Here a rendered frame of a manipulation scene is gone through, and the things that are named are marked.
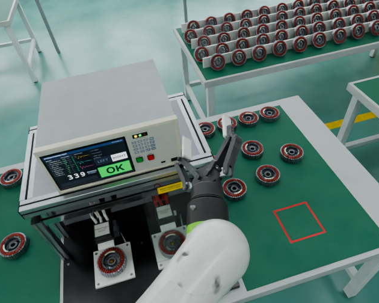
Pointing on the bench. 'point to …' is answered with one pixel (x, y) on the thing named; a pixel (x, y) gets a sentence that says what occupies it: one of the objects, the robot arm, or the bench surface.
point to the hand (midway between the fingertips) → (205, 130)
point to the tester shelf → (88, 193)
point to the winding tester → (109, 118)
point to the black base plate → (79, 255)
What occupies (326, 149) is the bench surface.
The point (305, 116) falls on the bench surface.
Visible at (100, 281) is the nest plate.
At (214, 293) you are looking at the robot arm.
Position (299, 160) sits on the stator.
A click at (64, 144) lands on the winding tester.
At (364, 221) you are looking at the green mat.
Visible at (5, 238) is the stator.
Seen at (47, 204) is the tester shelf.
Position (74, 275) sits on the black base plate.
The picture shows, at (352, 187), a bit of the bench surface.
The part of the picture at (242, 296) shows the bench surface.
